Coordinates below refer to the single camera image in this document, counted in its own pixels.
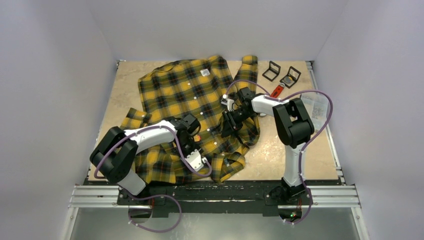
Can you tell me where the black square frame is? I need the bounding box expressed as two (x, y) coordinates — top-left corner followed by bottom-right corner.
(279, 66), (302, 89)
(262, 60), (281, 82)

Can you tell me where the black square frame left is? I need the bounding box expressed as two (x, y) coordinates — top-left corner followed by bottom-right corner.
(262, 60), (281, 82)

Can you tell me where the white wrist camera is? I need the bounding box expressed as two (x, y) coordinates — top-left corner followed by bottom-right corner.
(185, 149), (207, 172)
(220, 94), (235, 112)

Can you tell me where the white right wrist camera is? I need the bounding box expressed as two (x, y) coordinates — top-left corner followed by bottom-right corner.
(220, 94), (235, 112)

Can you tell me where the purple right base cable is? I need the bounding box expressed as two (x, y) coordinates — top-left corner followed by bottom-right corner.
(281, 192), (318, 226)

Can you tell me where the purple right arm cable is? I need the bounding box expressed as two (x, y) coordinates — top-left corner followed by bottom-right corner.
(225, 79), (334, 200)

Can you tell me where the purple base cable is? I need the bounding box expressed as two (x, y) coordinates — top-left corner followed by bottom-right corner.
(281, 192), (318, 226)
(127, 190), (184, 233)

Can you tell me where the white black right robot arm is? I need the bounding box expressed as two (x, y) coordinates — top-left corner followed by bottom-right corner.
(221, 87), (315, 204)

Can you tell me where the red handled adjustable wrench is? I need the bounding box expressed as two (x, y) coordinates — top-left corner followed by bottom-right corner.
(269, 82), (286, 98)

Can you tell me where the yellow black plaid shirt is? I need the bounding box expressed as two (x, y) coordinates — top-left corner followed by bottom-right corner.
(121, 55), (260, 183)

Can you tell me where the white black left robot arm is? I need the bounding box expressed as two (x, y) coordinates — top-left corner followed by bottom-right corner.
(89, 114), (207, 205)

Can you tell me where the silver gold round brooch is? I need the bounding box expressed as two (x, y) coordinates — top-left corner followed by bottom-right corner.
(284, 76), (293, 84)

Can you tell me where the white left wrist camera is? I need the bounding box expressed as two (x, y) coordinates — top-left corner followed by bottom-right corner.
(185, 149), (207, 172)

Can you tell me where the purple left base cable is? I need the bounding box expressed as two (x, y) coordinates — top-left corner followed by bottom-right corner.
(127, 190), (184, 233)

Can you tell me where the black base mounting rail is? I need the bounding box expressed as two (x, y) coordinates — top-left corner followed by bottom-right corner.
(117, 180), (311, 220)

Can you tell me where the clear plastic screw box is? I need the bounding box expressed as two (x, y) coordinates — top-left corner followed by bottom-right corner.
(300, 92), (329, 132)

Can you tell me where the black square frame right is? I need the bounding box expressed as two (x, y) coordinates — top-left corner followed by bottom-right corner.
(279, 66), (302, 89)

